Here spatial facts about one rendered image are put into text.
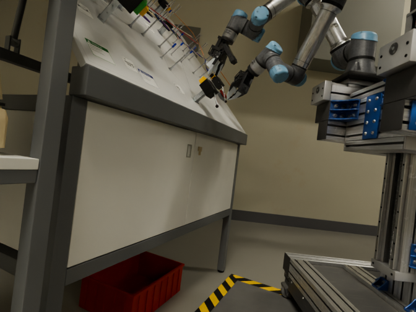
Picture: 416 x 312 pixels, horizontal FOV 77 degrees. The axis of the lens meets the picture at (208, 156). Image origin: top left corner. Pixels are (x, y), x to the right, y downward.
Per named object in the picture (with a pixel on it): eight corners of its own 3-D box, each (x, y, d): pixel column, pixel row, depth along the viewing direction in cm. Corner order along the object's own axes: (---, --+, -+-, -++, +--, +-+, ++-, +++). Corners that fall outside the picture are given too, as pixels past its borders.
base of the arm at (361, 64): (364, 86, 136) (366, 67, 136) (384, 77, 121) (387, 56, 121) (335, 82, 135) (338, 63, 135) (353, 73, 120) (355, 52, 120)
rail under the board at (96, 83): (246, 145, 162) (247, 134, 162) (85, 95, 56) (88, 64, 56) (238, 144, 165) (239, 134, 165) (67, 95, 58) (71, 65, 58)
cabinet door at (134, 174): (185, 225, 110) (196, 132, 111) (67, 268, 61) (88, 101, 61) (181, 223, 111) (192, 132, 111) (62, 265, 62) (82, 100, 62)
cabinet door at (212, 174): (231, 208, 160) (239, 144, 160) (187, 225, 111) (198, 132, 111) (227, 207, 161) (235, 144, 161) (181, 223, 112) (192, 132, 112)
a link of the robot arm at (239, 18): (250, 13, 134) (235, 5, 134) (239, 34, 136) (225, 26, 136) (249, 18, 142) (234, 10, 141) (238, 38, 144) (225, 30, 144)
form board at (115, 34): (80, 68, 57) (85, 62, 56) (-30, -163, 85) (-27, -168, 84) (244, 135, 163) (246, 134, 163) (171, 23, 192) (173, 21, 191)
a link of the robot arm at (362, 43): (356, 54, 122) (360, 25, 122) (340, 64, 135) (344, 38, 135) (381, 57, 122) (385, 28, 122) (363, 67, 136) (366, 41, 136)
